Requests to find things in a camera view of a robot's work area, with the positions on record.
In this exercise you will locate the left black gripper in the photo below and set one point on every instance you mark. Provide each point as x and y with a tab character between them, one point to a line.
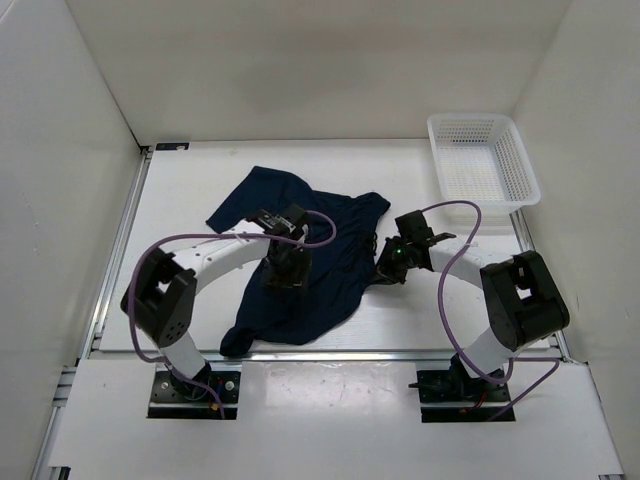
293	279

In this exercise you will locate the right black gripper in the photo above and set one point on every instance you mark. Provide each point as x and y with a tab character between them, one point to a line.
383	267

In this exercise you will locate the navy blue shorts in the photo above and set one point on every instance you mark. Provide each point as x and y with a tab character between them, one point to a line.
296	295

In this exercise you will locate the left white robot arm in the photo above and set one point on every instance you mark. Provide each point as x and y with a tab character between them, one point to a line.
160	300

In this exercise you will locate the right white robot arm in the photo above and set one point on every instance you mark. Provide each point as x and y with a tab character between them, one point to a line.
522	301

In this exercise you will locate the white plastic basket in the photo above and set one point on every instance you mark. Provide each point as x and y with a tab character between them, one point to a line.
480	157

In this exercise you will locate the blue label sticker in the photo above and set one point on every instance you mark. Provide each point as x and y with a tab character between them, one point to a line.
172	146

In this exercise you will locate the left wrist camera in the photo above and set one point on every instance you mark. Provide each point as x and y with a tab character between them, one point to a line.
296	221

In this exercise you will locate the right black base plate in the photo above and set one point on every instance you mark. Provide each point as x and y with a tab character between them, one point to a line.
444	399

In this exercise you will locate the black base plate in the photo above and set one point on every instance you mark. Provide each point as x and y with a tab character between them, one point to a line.
444	399
172	400

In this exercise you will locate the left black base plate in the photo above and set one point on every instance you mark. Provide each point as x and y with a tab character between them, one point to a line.
172	400

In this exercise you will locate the aluminium front rail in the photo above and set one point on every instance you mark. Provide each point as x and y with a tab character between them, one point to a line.
332	356

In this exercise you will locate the aluminium left rail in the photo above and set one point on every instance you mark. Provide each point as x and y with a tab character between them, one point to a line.
96	321

